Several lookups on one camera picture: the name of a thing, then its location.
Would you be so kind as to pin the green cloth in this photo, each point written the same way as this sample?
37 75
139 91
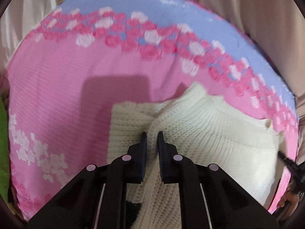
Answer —
4 152

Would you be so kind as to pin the pink floral bedsheet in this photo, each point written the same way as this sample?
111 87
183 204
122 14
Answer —
71 76

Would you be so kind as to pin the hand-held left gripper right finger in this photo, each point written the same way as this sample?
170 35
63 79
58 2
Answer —
162 157

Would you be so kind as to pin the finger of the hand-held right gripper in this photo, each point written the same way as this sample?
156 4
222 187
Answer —
288 161

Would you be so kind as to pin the person's right hand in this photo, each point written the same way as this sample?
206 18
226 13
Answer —
289 200

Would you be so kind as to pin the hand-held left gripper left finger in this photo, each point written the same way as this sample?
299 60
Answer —
143 157

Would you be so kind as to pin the white red black knit sweater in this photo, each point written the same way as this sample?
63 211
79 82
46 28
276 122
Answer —
214 133

